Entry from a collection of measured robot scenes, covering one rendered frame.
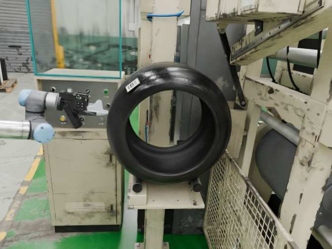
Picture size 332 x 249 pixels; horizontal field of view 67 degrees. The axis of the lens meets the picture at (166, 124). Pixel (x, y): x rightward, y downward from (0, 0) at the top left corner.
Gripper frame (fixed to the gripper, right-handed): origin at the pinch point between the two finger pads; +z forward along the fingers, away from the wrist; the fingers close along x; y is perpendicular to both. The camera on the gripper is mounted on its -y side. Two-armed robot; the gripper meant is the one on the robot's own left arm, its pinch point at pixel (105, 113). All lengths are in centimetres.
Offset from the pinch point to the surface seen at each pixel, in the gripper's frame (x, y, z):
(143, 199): -11.0, -35.4, 22.2
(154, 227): 26, -84, 37
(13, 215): 81, -132, -78
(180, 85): -11.4, 19.9, 28.5
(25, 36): 842, -46, -381
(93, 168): 57, -63, -11
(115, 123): -11.0, 0.2, 5.5
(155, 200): -7.1, -38.2, 28.4
